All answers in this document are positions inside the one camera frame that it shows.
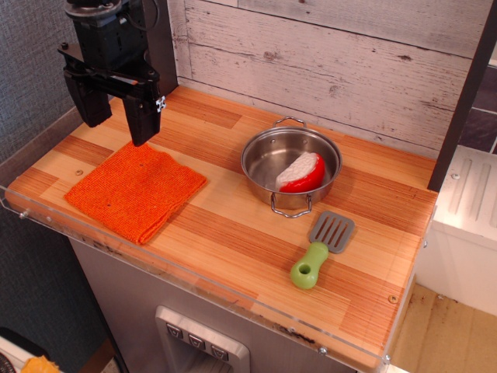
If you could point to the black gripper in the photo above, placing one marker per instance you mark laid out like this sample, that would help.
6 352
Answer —
110 58

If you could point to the red white apple slice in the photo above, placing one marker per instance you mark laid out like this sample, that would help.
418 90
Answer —
306 173

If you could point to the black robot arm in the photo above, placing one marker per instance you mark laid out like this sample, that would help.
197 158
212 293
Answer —
105 8

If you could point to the orange knitted cloth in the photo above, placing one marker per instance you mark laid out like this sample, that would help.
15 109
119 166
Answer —
135 191

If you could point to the stainless steel pot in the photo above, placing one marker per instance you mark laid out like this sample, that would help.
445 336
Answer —
271 152

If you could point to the grey toy kitchen cabinet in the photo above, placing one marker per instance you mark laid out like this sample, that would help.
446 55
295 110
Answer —
128 297

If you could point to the grey green toy spatula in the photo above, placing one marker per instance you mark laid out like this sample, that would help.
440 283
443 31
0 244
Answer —
330 234

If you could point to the silver dispenser button panel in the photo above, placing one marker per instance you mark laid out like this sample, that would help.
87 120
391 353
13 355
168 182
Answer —
190 346

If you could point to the yellow black object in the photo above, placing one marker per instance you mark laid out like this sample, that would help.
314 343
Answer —
26 363

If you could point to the white cabinet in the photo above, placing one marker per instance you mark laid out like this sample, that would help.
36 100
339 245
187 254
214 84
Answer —
458 256

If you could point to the clear acrylic guard rail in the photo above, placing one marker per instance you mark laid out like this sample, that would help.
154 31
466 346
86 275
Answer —
230 248

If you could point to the dark right frame post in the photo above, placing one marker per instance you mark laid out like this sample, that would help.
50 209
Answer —
468 94

